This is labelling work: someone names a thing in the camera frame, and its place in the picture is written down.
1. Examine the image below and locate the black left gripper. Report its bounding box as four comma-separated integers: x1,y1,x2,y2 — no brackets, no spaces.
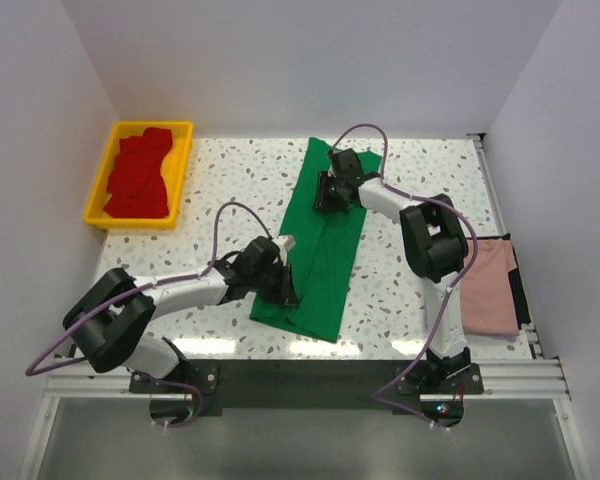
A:
250,260,298,305

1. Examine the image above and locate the green t shirt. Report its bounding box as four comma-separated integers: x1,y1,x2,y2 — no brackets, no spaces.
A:
249,137,366,343

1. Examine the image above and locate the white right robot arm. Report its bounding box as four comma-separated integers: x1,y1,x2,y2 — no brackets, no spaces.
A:
314,149,471,393

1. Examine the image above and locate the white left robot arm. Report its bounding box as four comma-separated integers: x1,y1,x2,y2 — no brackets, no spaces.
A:
62,235,299,392

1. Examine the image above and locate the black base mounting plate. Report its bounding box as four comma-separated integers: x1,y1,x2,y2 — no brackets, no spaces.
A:
129,360,485,425

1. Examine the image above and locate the yellow plastic bin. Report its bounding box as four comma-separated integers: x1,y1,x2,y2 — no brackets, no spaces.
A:
84,121,194,230

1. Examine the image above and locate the red t shirt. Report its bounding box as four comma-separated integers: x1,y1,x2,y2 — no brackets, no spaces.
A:
103,127,173,219

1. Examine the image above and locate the pink folded t shirt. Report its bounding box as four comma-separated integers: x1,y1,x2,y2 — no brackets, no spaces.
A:
460,238,519,336

